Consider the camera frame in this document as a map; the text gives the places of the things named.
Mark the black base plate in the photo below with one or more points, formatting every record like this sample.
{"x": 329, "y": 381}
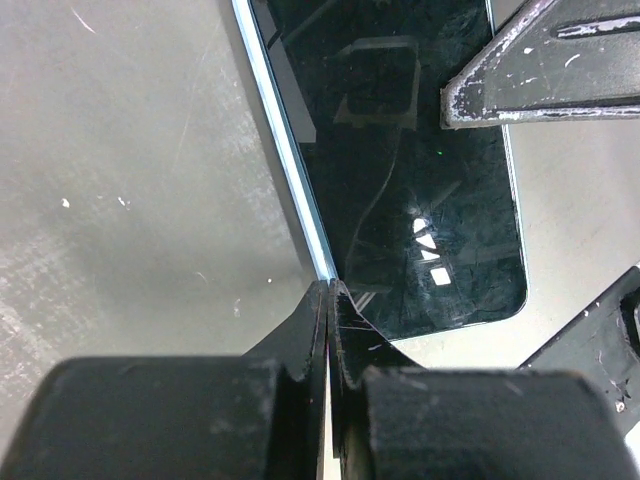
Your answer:
{"x": 602, "y": 344}

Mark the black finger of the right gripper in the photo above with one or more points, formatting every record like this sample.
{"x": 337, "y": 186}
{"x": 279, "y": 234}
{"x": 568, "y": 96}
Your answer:
{"x": 551, "y": 61}

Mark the light blue phone case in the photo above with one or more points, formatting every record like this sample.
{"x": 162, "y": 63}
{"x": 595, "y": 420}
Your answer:
{"x": 290, "y": 150}

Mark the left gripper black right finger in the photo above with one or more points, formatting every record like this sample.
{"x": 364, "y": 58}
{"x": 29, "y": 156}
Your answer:
{"x": 395, "y": 419}

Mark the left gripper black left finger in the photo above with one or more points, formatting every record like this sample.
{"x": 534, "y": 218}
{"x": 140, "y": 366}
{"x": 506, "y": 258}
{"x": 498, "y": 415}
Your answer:
{"x": 259, "y": 415}

